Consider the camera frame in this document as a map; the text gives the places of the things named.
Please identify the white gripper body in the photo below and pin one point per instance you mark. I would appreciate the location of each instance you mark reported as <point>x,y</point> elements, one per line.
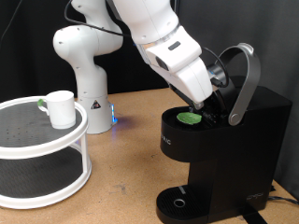
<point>190,84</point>

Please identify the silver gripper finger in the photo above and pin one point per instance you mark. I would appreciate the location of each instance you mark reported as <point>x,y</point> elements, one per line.
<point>196,107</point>

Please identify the green topped coffee pod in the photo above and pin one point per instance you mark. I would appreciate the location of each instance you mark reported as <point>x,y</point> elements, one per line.
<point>188,118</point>

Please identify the black Keurig coffee machine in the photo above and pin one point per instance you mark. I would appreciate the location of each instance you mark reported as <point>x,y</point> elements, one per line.
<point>233,155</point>

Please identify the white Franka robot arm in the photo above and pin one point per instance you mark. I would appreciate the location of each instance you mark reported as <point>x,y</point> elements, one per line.
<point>90,84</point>

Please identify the grey fabric backdrop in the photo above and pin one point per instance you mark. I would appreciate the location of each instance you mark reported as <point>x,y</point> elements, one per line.
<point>271,31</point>

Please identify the black tape strip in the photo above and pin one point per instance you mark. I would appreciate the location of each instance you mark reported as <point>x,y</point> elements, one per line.
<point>253,216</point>

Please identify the black fabric backdrop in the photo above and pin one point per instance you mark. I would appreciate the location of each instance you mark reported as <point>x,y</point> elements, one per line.
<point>25,62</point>

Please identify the white two-tier turntable shelf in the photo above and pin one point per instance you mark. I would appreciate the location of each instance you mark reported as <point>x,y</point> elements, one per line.
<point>31,152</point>

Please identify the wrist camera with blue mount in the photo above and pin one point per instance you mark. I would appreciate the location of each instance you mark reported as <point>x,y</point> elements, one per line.
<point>215,73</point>

